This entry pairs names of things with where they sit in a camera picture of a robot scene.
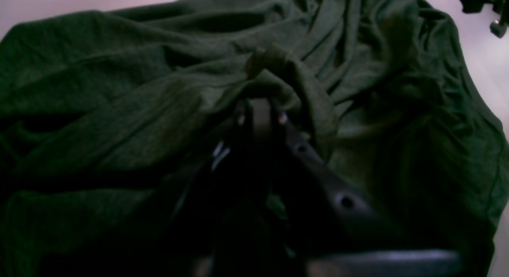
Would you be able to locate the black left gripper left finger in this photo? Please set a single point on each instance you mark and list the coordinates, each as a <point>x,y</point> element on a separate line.
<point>213,230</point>

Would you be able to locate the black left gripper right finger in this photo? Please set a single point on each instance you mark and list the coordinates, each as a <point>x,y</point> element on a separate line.
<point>334,231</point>

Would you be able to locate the dark green t-shirt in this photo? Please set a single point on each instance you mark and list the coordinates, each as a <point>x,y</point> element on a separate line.
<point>103,114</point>

